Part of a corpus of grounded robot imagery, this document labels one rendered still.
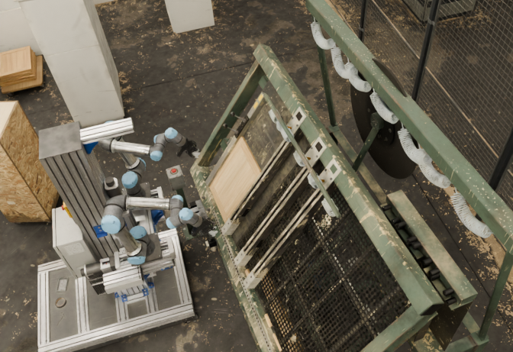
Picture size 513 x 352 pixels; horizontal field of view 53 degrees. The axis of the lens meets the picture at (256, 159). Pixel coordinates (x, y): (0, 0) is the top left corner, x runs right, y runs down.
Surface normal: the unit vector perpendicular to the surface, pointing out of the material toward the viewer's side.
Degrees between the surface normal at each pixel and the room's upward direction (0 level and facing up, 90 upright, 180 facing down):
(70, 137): 0
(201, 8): 90
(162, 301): 0
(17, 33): 90
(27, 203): 90
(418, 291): 55
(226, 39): 0
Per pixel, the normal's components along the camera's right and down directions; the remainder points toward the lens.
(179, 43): -0.07, -0.65
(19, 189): -0.01, 0.76
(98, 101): 0.27, 0.72
